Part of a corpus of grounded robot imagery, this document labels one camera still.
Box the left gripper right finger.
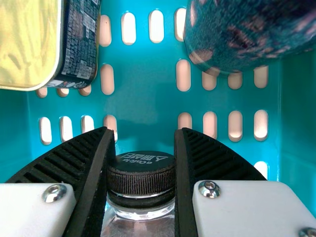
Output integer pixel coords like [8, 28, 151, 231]
[174, 127, 316, 237]

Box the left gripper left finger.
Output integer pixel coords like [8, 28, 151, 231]
[0, 126, 117, 237]

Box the dark coffee bottle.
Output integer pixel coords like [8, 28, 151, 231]
[100, 150, 177, 237]

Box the teal shopping basket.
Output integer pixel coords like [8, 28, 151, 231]
[0, 0, 316, 237]

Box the rectangular tin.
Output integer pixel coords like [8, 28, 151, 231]
[0, 0, 103, 92]

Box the patterned can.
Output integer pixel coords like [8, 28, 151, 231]
[183, 0, 316, 75]

